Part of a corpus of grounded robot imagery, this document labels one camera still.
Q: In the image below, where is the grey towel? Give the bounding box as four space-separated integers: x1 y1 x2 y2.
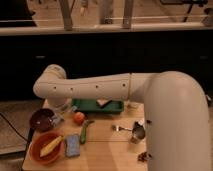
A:
51 114 64 127

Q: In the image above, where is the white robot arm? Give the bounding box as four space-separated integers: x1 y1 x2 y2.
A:
33 64 213 171

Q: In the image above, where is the dark purple bowl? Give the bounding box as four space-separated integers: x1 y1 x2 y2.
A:
29 108 54 132

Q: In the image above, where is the orange bowl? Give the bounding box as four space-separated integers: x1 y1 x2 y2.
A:
29 132 64 165

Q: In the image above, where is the brown and white block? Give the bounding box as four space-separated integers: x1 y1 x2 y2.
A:
97 99 112 108

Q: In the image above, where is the green tray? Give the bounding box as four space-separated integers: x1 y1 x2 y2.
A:
71 99 124 114

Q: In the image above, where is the orange tomato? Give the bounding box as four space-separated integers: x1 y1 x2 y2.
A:
73 112 85 125

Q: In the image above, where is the green chili pepper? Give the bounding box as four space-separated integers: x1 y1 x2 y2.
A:
80 120 95 144

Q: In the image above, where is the metal cup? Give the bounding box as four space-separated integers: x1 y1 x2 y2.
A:
130 122 145 144

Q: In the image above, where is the blue sponge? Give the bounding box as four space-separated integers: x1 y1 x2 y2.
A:
65 134 80 157

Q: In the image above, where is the brown crumbly clump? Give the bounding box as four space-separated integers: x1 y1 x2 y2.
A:
138 152 147 162

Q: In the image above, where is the yellow corn cob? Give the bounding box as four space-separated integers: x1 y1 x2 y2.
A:
40 136 63 157

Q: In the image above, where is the black cable left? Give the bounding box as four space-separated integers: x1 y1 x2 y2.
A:
0 113 30 144

